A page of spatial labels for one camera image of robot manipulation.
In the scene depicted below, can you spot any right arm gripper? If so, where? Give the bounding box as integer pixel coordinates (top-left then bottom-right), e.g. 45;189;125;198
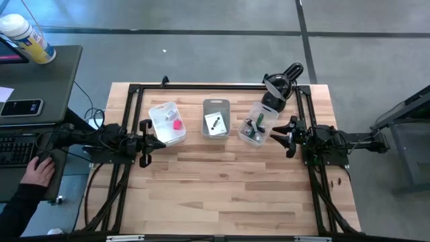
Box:
269;116;308;159

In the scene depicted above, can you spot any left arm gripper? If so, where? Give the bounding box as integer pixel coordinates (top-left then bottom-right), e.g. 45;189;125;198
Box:
134;118;167;169

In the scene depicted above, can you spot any silver braided cable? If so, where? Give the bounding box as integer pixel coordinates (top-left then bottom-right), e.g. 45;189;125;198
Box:
249;121;265;141

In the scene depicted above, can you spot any white acer box black print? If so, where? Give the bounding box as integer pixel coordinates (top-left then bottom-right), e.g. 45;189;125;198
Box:
204;111;227;136

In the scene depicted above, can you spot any person's forearm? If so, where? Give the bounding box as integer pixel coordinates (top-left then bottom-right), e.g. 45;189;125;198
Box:
0;183;48;238

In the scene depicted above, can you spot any white plastic bin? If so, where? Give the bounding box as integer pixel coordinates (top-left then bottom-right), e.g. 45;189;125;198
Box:
148;101;187;147

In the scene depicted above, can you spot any clear plastic bin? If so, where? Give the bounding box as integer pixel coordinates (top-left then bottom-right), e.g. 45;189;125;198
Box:
237;101;280;148

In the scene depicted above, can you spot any grey plastic bin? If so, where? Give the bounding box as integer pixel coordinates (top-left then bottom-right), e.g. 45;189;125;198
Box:
200;97;232;140

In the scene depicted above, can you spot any black computer mouse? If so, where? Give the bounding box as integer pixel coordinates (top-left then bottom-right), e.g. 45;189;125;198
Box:
34;150;54;165

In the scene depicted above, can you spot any grey metal table stand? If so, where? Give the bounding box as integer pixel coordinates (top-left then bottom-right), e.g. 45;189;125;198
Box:
370;83;430;196

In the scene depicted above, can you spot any person's hand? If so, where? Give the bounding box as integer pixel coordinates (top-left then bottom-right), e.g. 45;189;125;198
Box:
19;156;56;188

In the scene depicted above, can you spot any dark side desk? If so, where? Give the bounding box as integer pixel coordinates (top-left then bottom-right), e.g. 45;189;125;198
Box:
0;44;83;205

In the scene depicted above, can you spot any black keyboard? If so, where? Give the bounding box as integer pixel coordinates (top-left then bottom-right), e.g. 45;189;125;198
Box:
0;132;38;169

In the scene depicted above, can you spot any smartphone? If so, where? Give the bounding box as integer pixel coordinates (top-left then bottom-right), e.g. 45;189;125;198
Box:
0;98;44;118

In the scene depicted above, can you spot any white paper sheet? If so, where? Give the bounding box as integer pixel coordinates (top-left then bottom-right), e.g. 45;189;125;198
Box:
0;86;15;104

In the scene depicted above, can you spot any white yellow wipes canister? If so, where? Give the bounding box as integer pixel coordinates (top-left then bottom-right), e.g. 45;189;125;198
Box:
0;13;57;65

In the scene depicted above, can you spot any computer monitor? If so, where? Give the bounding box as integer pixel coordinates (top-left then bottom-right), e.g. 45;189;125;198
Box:
0;36;30;65

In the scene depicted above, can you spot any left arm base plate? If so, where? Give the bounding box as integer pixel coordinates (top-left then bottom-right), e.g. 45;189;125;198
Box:
87;139;138;165

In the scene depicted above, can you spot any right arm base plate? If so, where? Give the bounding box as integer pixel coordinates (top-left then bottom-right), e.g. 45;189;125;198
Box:
300;139;350;166

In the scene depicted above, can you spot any black aluminium table frame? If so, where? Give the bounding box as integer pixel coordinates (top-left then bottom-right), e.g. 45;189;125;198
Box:
76;82;362;236

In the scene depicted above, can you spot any black power cable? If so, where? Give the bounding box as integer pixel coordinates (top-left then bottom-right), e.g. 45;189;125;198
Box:
83;163;103;229

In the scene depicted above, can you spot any silver metal bracket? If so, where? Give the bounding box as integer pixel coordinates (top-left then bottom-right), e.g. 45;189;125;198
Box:
294;236;333;242
106;235;145;242

